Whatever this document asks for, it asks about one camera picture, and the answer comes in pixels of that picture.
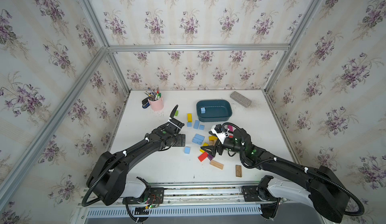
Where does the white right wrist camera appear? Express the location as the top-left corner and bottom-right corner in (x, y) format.
(209, 124), (229, 144)

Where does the yellow upright block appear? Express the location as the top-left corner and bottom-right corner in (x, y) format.
(187, 113), (193, 122)

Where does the black stapler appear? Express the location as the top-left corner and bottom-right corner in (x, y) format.
(142, 98), (150, 109)

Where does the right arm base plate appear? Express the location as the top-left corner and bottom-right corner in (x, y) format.
(241, 186), (271, 202)

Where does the teal plastic bin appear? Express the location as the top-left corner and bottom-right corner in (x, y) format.
(196, 99), (233, 122)

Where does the light blue long block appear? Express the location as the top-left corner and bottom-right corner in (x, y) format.
(194, 120), (200, 129)

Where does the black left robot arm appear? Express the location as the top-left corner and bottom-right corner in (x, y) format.
(81, 105), (185, 207)

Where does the aluminium rail frame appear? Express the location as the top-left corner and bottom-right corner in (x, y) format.
(69, 180), (338, 224)

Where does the dark wood block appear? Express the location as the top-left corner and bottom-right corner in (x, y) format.
(235, 165), (242, 178)

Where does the yellow flat block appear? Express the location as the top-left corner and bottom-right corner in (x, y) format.
(208, 136), (218, 141)

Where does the red rectangular block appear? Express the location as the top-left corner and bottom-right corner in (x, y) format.
(198, 152), (209, 162)

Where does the pink pen cup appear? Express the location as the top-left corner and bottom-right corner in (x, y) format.
(148, 97), (164, 111)

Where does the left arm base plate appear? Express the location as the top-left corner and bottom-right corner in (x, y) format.
(123, 187), (165, 205)

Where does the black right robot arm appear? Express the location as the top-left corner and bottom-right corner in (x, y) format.
(204, 122), (365, 223)

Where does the grey stone brick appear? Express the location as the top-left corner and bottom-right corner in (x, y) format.
(230, 91), (252, 108)

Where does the light wood block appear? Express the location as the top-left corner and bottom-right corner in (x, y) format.
(210, 160), (224, 170)

